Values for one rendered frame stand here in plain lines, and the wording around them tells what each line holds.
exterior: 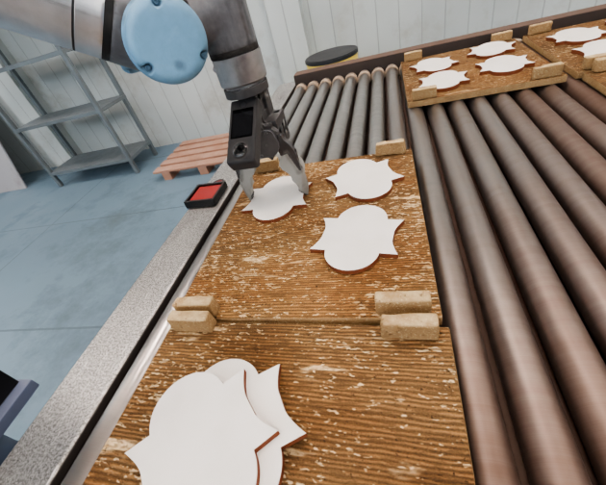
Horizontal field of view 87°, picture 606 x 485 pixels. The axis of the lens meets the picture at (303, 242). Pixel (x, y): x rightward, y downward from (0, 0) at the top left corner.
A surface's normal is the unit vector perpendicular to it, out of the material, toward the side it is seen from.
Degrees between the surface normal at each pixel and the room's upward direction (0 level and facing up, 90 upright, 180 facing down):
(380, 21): 90
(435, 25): 90
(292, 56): 90
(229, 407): 0
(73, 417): 0
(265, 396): 0
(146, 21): 92
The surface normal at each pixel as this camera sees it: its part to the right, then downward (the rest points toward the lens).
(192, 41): 0.43, 0.53
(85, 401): -0.23, -0.74
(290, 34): -0.12, 0.66
